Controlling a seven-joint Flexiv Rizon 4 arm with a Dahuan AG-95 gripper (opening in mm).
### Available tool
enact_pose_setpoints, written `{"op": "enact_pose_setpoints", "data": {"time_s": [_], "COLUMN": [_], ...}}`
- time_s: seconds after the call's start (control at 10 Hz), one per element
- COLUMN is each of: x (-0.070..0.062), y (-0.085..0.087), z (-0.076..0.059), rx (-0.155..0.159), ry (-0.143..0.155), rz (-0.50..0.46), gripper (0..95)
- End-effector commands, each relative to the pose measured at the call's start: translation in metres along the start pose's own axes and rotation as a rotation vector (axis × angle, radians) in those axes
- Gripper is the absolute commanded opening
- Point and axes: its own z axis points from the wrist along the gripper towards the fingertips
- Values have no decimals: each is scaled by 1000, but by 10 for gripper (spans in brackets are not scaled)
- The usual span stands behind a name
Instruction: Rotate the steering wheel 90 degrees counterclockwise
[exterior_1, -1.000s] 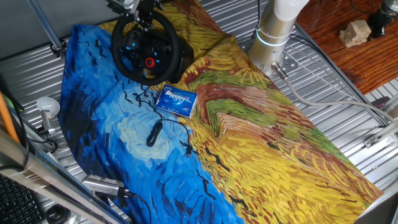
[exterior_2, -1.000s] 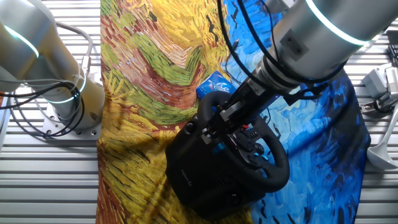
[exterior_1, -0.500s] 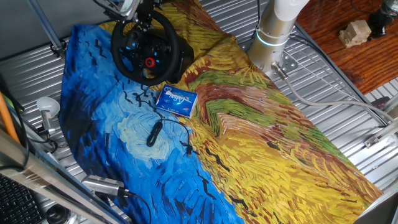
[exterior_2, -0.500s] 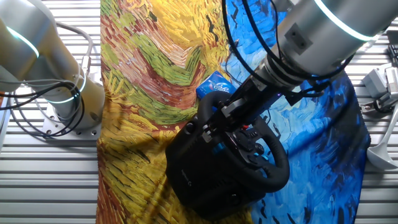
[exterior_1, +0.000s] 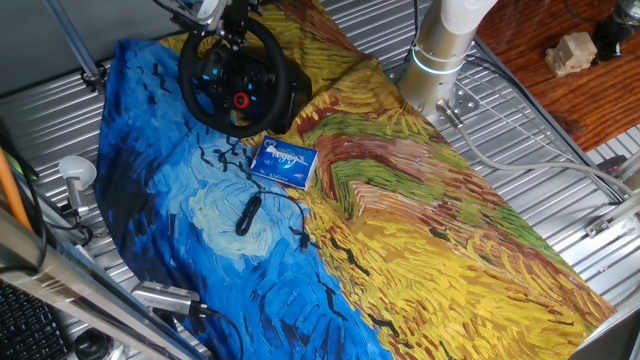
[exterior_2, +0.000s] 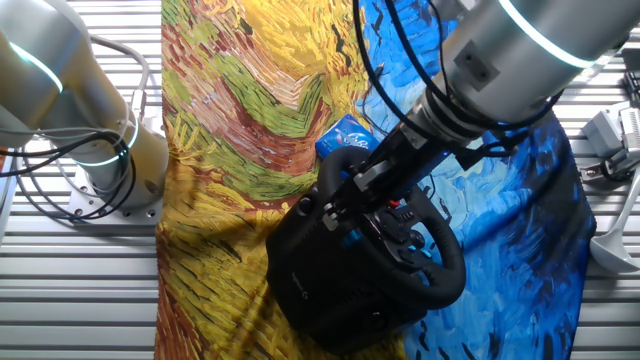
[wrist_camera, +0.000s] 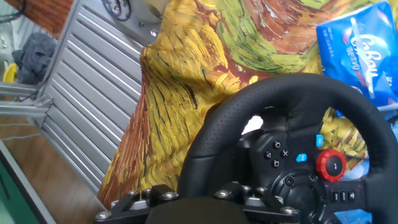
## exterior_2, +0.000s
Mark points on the painted blue yellow cloth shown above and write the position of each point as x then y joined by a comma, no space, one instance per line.
240,100

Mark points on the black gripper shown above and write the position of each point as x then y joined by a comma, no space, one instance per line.
420,162

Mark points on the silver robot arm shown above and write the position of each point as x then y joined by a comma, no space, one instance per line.
525,60

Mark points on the black wheel base housing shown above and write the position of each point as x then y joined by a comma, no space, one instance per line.
310,270

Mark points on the metal clamp bracket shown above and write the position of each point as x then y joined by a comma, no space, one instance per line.
592,172

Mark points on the grey plastic box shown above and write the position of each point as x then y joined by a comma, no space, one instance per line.
602,132

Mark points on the black steering wheel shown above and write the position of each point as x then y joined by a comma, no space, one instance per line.
445,280

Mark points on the silver vented device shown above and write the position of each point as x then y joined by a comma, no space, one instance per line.
631,127

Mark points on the black keyboard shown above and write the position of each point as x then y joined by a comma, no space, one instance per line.
634,87

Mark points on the blue tissue pack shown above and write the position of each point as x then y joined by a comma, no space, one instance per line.
340,137

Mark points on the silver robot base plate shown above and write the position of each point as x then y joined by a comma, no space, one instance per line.
125,216

